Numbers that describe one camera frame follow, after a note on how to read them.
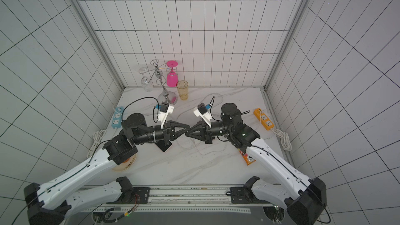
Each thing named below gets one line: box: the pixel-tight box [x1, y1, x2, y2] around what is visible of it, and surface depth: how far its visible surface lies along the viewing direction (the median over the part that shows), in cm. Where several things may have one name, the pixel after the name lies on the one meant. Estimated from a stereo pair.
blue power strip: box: [111, 106, 124, 130], surface depth 100 cm
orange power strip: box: [253, 107, 275, 131], surface depth 98 cm
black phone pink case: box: [154, 139, 173, 153], surface depth 89 cm
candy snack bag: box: [239, 150, 257, 166], surface depth 85 cm
